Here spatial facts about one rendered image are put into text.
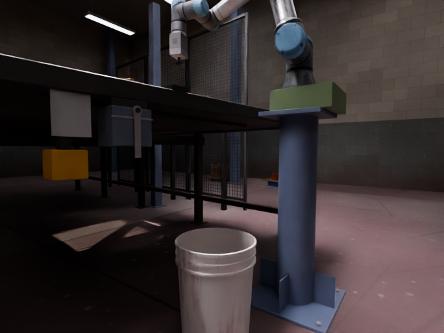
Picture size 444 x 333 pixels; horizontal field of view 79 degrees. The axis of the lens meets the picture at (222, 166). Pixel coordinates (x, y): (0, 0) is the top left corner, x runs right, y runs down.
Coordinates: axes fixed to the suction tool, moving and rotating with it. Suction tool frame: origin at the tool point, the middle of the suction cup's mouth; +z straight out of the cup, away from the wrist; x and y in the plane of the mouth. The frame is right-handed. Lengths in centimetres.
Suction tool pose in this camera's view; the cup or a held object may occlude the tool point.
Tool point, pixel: (179, 66)
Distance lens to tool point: 146.8
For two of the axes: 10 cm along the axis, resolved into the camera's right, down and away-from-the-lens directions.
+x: 9.5, 0.2, -3.2
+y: -3.2, 0.6, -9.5
